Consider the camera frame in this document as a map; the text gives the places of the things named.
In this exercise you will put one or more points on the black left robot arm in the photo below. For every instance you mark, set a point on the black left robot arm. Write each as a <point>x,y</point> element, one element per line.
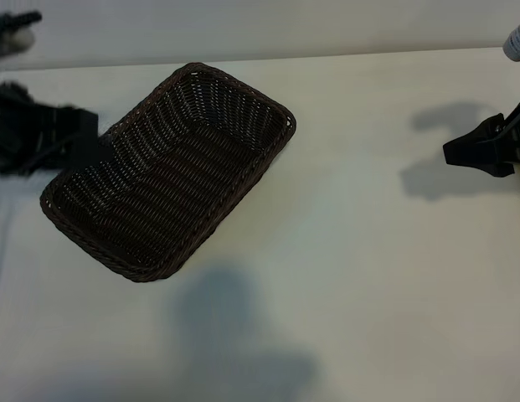
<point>8,37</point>

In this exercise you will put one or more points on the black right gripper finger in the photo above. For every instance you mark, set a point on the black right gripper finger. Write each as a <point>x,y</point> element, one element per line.
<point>477,148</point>

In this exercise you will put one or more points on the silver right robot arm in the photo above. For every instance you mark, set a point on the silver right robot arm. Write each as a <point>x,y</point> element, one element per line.
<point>517,42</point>

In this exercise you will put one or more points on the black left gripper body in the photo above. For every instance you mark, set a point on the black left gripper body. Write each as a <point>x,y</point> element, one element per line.
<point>25,134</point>

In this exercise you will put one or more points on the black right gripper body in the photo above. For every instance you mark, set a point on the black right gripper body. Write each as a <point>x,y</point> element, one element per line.
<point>516,136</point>

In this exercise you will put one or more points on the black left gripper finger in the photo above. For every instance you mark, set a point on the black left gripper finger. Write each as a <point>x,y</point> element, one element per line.
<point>89,146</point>

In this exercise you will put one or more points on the dark brown woven basket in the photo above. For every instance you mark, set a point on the dark brown woven basket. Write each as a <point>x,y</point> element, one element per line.
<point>180,176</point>

